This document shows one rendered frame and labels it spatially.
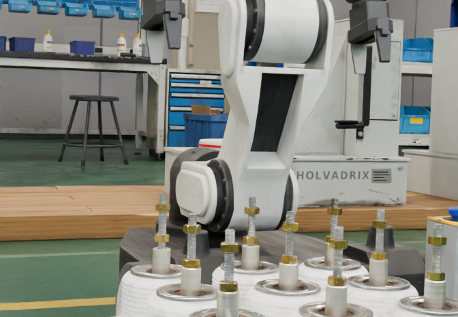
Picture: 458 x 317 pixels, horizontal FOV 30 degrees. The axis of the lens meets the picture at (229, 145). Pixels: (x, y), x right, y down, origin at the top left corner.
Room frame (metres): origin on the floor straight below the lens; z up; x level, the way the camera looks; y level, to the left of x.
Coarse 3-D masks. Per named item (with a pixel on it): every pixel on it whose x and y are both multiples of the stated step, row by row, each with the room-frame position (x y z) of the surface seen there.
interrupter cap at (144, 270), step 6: (150, 264) 1.07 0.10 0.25; (132, 270) 1.03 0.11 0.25; (138, 270) 1.04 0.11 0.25; (144, 270) 1.04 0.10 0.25; (150, 270) 1.05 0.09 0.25; (174, 270) 1.05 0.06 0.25; (180, 270) 1.05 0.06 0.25; (138, 276) 1.01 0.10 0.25; (144, 276) 1.01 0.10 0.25; (150, 276) 1.01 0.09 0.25; (156, 276) 1.00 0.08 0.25; (162, 276) 1.01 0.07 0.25; (168, 276) 1.01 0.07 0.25; (174, 276) 1.01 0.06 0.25; (180, 276) 1.01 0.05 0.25
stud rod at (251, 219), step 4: (248, 200) 1.08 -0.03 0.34; (252, 200) 1.08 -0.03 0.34; (248, 204) 1.08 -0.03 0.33; (252, 204) 1.08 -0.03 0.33; (248, 216) 1.08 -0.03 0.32; (252, 216) 1.08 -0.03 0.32; (248, 220) 1.08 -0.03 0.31; (252, 220) 1.08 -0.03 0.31; (248, 224) 1.08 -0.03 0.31; (252, 224) 1.08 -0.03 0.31; (248, 228) 1.08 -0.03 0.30; (252, 228) 1.08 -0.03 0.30; (248, 232) 1.08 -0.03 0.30; (252, 232) 1.08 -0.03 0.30; (248, 236) 1.08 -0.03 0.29; (252, 236) 1.08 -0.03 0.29; (248, 244) 1.08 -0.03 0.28; (252, 244) 1.08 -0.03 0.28
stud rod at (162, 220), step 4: (160, 196) 1.04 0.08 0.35; (164, 196) 1.04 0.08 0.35; (160, 200) 1.04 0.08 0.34; (164, 200) 1.04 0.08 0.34; (160, 204) 1.04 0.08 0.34; (164, 204) 1.04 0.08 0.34; (160, 212) 1.04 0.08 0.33; (164, 212) 1.04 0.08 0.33; (160, 216) 1.04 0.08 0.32; (164, 216) 1.04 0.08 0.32; (160, 220) 1.04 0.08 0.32; (164, 220) 1.04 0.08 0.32; (160, 224) 1.04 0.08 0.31; (164, 224) 1.04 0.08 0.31; (160, 228) 1.04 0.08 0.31; (164, 228) 1.04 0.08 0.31; (160, 232) 1.04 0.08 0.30; (164, 232) 1.04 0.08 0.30; (160, 244) 1.04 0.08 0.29; (164, 244) 1.04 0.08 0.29; (160, 248) 1.04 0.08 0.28; (164, 248) 1.04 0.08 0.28
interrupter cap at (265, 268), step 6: (222, 264) 1.09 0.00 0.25; (234, 264) 1.10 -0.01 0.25; (240, 264) 1.10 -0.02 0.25; (264, 264) 1.10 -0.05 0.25; (270, 264) 1.10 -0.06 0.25; (234, 270) 1.05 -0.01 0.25; (240, 270) 1.06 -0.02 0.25; (246, 270) 1.06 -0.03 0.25; (252, 270) 1.06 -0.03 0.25; (258, 270) 1.06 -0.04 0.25; (264, 270) 1.06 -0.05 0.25; (270, 270) 1.06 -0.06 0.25; (276, 270) 1.06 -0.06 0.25
